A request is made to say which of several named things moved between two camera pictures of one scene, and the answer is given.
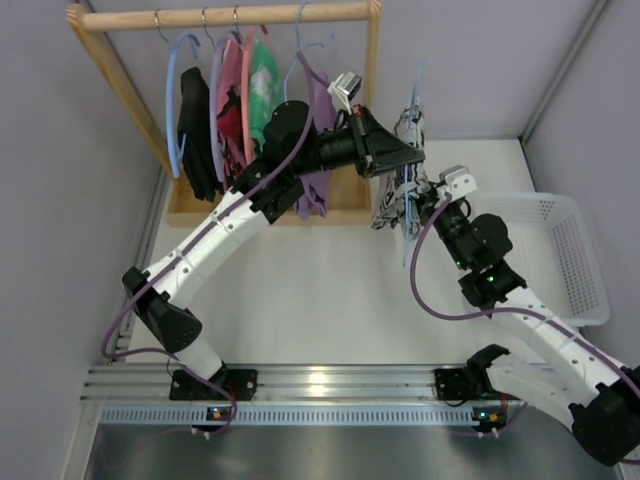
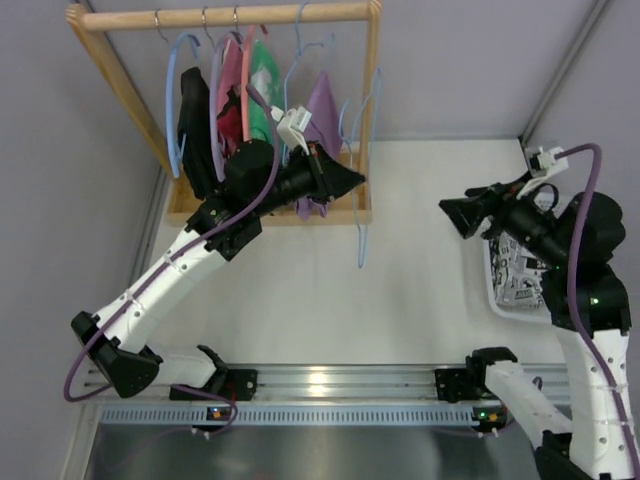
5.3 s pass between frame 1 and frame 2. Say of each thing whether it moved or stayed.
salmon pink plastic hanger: stayed
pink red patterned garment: stayed
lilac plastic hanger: stayed
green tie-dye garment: stayed
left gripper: moved
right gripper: moved
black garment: stayed
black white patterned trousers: moved
